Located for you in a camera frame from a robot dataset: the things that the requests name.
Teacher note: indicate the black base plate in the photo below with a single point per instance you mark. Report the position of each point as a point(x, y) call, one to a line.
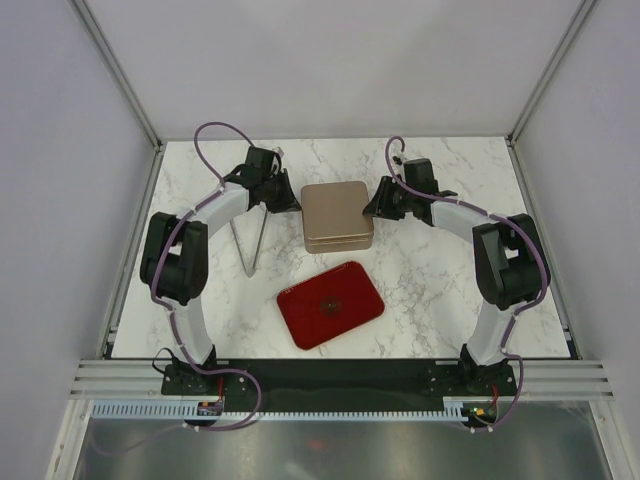
point(355, 383)

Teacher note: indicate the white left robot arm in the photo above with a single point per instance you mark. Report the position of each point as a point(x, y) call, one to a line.
point(175, 258)

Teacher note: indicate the gold square tin box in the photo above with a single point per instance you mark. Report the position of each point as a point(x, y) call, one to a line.
point(334, 244)

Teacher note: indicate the left aluminium frame post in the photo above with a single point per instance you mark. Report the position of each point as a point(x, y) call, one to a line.
point(91, 25)

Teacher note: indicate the white slotted cable duct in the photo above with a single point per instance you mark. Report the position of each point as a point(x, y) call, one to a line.
point(191, 409)

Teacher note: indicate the red rectangular tray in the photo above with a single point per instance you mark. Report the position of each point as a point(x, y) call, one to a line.
point(329, 305)

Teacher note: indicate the metal tongs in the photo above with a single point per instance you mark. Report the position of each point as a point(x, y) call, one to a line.
point(249, 231)

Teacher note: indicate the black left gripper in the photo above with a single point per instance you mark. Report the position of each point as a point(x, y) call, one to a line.
point(288, 202)

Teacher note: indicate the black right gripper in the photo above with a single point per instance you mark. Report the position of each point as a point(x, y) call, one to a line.
point(379, 205)

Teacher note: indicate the gold tin lid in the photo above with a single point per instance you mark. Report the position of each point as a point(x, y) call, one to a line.
point(333, 212)

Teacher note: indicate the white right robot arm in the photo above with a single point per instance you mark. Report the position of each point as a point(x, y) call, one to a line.
point(511, 270)

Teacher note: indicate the aluminium frame post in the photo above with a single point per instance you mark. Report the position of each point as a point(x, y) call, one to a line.
point(559, 54)
point(91, 25)

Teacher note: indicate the right aluminium frame post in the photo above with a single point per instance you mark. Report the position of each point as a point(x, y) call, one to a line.
point(559, 54)

